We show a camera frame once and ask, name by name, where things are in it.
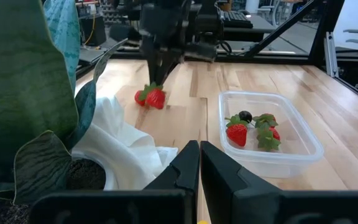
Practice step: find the black cabinet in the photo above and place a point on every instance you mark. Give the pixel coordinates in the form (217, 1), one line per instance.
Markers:
(99, 31)

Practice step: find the black aluminium table frame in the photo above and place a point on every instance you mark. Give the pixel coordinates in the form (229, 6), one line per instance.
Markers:
(259, 59)

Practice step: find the clear plastic tupperware container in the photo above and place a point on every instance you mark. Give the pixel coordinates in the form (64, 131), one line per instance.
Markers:
(300, 149)

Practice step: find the black diagonal brace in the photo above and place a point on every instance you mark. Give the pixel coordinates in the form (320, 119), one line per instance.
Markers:
(278, 31)

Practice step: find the silver aluminium bracket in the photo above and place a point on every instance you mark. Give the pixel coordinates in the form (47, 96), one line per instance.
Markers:
(331, 56)

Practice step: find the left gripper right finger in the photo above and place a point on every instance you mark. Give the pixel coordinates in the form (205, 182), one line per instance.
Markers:
(222, 186)

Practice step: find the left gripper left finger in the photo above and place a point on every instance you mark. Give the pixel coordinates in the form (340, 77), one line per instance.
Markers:
(179, 180)

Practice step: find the grey desk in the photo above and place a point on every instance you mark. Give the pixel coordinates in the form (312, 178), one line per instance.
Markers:
(259, 28)

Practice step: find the white plant pot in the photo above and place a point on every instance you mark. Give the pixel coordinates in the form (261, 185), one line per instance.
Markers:
(112, 179)

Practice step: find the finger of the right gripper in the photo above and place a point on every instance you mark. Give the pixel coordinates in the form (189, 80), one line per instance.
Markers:
(168, 60)
(152, 56)

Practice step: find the green snake plant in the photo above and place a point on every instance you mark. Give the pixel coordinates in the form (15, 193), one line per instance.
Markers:
(20, 87)

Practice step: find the yellow lemon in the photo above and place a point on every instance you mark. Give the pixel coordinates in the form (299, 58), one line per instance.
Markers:
(203, 222)

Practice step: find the white cloth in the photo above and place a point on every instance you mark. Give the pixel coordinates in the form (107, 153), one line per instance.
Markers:
(120, 146)

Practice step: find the backlit keyboard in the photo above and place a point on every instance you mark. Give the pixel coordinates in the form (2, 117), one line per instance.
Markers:
(236, 18)

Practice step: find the red strawberry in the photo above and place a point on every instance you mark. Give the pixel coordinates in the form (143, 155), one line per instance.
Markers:
(156, 99)
(237, 135)
(138, 99)
(276, 134)
(269, 117)

